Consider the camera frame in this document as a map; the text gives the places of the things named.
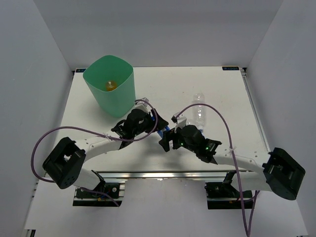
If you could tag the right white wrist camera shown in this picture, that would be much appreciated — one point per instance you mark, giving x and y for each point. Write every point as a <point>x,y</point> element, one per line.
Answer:
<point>179,119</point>

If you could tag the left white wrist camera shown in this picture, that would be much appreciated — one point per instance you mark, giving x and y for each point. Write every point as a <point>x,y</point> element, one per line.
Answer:
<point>142,104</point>

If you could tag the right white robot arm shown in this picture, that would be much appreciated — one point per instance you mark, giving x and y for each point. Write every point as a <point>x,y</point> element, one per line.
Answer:
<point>276,171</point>

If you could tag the green plastic bin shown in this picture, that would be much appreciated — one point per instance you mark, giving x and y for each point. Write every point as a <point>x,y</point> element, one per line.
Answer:
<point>119,101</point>

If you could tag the clear unlabelled plastic bottle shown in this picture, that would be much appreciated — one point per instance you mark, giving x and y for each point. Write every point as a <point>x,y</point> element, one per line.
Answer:
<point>199,115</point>

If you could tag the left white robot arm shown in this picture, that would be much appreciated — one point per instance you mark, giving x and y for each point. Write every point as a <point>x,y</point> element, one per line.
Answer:
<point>65,163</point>

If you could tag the blue cap water bottle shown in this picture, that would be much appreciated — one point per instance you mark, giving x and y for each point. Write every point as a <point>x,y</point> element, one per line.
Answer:
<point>162,126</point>

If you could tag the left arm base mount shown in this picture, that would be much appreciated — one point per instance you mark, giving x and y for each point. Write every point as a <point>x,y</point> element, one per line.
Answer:
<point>106,192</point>

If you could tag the orange plastic bottle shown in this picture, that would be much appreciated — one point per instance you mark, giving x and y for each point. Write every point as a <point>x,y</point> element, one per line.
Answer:
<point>111,85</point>

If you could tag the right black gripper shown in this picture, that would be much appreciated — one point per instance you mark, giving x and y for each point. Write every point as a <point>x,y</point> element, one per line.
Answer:
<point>168,136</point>

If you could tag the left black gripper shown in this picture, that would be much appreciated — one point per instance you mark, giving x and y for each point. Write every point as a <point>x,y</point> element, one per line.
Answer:
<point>162,123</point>

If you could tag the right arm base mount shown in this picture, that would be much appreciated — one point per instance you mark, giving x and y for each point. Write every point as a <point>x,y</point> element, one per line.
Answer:
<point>222,195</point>

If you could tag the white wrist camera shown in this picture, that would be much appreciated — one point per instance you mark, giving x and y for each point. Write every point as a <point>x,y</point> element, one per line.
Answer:
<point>142,104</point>
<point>179,119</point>

